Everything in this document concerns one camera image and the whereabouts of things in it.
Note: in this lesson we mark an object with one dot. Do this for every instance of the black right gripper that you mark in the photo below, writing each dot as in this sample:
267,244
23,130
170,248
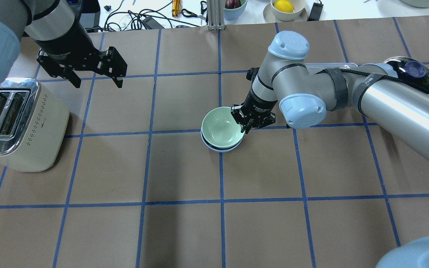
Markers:
257,104

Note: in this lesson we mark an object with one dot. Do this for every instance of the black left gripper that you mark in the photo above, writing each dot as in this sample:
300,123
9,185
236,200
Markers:
66,43

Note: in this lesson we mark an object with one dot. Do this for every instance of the green bowl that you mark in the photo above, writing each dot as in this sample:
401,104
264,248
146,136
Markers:
220,129

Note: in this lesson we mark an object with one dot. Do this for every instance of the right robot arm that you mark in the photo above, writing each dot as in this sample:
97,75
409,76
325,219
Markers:
335,172

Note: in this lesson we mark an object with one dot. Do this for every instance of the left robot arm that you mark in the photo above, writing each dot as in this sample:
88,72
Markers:
39,19

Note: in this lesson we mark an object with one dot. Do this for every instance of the white bowl with lemon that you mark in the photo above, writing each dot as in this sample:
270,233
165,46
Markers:
272,15

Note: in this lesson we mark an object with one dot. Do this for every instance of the light blue bowl with fruit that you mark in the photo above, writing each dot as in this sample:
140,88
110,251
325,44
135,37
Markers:
233,9

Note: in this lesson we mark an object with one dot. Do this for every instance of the black adapter near lemon bowl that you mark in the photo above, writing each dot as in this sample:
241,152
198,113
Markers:
316,11

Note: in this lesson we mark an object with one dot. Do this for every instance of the black power adapter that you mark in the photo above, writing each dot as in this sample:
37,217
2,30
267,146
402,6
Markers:
90,14

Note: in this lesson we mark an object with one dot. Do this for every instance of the clear plastic lidded container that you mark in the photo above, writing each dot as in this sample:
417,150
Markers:
314,68

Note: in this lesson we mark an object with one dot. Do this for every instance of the cream toaster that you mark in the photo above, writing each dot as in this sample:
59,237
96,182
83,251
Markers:
33,122

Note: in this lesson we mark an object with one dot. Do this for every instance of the brass cylinder tool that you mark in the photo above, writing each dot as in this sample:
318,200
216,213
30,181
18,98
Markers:
176,8

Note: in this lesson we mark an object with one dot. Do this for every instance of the yellow lemon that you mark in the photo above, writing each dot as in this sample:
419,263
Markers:
284,6

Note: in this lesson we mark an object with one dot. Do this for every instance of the dark blue saucepan with lid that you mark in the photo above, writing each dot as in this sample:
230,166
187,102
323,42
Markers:
410,70

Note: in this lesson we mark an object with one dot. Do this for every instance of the aluminium frame post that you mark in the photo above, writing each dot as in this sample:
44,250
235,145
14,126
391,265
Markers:
215,15

